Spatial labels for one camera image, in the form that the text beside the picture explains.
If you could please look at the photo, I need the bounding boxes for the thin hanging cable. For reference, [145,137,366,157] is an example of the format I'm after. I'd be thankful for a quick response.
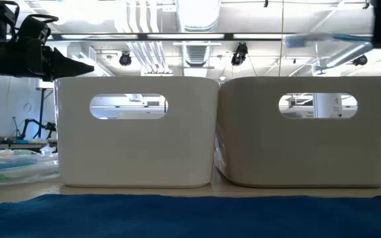
[278,0,284,77]

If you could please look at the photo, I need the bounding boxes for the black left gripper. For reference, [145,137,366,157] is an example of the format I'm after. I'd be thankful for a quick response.
[0,34,95,83]

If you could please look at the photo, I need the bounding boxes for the black ceiling spotlight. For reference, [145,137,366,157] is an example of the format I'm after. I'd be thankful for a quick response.
[352,54,369,67]
[118,51,133,67]
[230,42,249,67]

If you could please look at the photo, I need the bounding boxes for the black stand pole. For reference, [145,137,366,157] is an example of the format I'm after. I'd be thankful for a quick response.
[36,87,55,139]

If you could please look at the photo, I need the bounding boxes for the silver ceiling duct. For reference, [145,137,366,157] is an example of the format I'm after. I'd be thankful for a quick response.
[175,0,223,34]

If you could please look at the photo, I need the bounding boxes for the white ceiling unit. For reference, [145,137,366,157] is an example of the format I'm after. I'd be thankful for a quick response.
[35,78,56,90]

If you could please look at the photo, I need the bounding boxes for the blue cloth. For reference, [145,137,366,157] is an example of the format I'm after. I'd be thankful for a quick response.
[0,193,381,238]

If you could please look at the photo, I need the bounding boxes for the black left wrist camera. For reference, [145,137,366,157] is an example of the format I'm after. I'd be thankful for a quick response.
[15,13,60,44]

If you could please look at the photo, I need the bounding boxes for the white pillar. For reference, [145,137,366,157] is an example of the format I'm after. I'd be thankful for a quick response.
[312,93,343,119]

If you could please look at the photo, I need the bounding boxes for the grey plastic bin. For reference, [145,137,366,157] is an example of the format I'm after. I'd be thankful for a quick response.
[214,75,381,188]

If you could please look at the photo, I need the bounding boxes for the white plastic bin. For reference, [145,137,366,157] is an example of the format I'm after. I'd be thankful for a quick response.
[54,76,220,188]

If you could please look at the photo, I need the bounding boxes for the white ceiling pipes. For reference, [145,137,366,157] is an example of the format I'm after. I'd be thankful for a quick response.
[126,0,172,75]

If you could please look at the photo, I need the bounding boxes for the black overhead frame beam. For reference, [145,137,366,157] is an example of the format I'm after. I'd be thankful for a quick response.
[46,32,373,42]

